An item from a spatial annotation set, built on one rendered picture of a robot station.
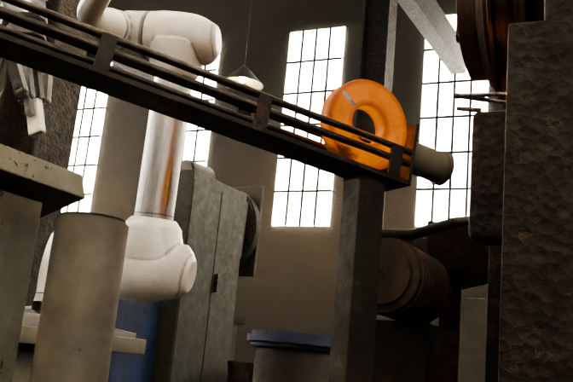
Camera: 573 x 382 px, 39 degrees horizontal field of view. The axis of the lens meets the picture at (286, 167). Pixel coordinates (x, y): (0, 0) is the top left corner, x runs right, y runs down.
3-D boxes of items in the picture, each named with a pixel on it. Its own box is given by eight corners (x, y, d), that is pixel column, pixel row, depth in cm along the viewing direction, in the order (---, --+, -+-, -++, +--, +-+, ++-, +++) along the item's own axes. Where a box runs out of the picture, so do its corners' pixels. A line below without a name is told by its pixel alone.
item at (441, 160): (453, 182, 138) (457, 149, 140) (410, 167, 134) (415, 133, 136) (431, 188, 143) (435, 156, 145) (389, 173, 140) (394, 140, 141)
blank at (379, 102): (372, 190, 132) (360, 193, 134) (424, 130, 139) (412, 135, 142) (311, 117, 129) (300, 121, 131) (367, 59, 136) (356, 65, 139)
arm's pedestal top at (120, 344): (-38, 337, 200) (-35, 321, 201) (48, 346, 228) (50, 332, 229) (68, 347, 187) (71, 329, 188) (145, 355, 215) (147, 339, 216)
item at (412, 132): (410, 185, 133) (419, 124, 136) (408, 184, 133) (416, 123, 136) (384, 192, 139) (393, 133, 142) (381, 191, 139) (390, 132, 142)
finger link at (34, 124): (39, 98, 155) (37, 97, 154) (43, 131, 152) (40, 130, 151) (27, 104, 156) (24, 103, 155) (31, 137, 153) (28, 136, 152)
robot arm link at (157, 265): (118, 298, 218) (197, 308, 214) (94, 298, 202) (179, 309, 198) (159, 20, 229) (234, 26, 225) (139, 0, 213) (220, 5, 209)
